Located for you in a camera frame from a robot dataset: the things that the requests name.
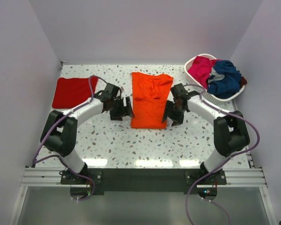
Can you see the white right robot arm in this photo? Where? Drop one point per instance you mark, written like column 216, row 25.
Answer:
column 230, row 131

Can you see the aluminium rail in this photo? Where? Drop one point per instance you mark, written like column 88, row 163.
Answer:
column 41, row 176
column 251, row 177

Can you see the aluminium right rail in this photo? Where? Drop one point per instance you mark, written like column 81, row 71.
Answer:
column 251, row 177

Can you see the white plastic laundry basket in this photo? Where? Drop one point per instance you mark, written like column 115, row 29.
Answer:
column 212, row 98

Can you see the aluminium left rail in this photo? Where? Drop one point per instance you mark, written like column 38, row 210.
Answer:
column 41, row 176

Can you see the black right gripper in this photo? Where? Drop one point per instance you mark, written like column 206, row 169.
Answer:
column 177, row 120

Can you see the navy blue t shirt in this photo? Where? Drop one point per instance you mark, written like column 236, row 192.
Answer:
column 224, row 80

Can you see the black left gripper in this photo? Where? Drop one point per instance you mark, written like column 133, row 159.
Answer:
column 125, row 110

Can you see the orange t shirt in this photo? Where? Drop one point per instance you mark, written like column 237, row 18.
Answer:
column 150, row 93

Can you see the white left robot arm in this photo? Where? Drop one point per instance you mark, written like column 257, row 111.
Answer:
column 60, row 131

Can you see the magenta t shirt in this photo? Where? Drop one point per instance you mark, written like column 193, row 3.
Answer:
column 200, row 69

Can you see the folded red t shirt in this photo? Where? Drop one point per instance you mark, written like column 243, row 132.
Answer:
column 71, row 92

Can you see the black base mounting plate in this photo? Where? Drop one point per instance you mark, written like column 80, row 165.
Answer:
column 100, row 181

